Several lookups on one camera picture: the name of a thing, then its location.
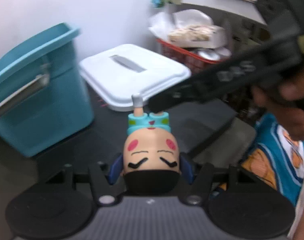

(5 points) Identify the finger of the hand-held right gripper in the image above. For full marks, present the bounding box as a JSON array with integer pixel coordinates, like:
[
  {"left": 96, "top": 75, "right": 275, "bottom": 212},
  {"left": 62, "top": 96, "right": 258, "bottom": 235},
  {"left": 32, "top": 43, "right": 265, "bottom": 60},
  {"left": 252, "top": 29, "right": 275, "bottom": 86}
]
[{"left": 148, "top": 76, "right": 207, "bottom": 113}]

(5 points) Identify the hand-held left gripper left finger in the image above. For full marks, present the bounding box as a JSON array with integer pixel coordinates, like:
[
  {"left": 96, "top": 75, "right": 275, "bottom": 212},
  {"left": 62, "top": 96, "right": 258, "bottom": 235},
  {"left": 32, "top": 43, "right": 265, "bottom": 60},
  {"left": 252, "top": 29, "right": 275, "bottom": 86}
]
[{"left": 45, "top": 154, "right": 125, "bottom": 206}]

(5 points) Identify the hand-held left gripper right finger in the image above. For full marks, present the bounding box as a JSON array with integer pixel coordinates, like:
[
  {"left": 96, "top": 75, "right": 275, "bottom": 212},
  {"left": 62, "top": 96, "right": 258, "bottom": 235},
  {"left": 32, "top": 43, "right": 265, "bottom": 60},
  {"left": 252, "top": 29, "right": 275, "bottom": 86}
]
[{"left": 179, "top": 152, "right": 258, "bottom": 205}]

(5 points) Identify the sleeping doll figure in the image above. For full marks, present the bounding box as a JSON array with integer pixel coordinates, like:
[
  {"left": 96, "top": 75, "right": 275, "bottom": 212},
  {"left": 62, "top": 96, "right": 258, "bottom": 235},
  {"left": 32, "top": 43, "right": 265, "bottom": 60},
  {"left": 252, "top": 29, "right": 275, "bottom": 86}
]
[{"left": 123, "top": 94, "right": 182, "bottom": 195}]

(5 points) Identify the white storage box lid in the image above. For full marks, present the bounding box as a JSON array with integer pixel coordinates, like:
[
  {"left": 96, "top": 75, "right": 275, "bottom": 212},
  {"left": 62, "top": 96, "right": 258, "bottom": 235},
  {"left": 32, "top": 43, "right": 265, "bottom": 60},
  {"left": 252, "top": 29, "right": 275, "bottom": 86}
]
[{"left": 79, "top": 44, "right": 192, "bottom": 112}]

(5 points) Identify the teal plastic storage box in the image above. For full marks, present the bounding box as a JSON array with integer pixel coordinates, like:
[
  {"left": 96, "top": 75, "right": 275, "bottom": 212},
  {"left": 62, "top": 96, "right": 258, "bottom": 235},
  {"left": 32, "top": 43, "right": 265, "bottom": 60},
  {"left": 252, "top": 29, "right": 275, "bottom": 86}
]
[{"left": 0, "top": 22, "right": 95, "bottom": 158}]

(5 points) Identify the person's right hand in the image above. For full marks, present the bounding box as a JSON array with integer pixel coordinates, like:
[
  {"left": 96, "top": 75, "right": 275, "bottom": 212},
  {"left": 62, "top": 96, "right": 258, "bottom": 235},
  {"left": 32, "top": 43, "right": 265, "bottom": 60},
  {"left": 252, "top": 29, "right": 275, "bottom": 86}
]
[{"left": 251, "top": 57, "right": 304, "bottom": 140}]

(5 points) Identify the red plastic basket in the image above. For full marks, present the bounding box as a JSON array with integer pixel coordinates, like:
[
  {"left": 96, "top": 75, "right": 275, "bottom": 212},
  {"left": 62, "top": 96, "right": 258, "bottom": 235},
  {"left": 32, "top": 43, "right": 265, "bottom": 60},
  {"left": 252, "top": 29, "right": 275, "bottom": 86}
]
[{"left": 156, "top": 38, "right": 230, "bottom": 68}]

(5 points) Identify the white jar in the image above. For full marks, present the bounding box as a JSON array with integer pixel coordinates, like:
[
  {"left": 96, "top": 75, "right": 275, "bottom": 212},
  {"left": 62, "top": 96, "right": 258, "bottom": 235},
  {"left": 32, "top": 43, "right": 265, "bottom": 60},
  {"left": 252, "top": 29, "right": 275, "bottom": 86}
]
[{"left": 197, "top": 49, "right": 231, "bottom": 62}]

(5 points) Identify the white desk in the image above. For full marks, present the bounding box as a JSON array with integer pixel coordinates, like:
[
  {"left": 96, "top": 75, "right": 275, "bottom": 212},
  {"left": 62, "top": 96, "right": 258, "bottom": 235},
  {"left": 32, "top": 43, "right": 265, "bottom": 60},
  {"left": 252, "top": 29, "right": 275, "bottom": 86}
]
[{"left": 182, "top": 0, "right": 270, "bottom": 27}]

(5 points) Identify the printed tissue box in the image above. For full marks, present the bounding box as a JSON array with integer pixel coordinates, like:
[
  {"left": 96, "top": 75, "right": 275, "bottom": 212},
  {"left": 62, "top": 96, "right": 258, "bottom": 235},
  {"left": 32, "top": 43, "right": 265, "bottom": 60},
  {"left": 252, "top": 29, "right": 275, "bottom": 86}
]
[{"left": 167, "top": 25, "right": 226, "bottom": 48}]

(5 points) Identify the white plastic bag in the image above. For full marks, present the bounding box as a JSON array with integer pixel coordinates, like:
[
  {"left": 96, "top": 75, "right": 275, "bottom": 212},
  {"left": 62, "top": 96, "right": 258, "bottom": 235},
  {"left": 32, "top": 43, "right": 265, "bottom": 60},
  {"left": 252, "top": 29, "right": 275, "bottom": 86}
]
[{"left": 148, "top": 9, "right": 214, "bottom": 39}]

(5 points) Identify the teal printed cloth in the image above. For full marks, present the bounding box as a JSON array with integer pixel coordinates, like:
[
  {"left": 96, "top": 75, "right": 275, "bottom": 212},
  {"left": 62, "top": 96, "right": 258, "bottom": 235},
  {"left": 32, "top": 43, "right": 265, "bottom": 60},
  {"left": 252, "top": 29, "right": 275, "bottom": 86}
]
[{"left": 217, "top": 112, "right": 304, "bottom": 207}]

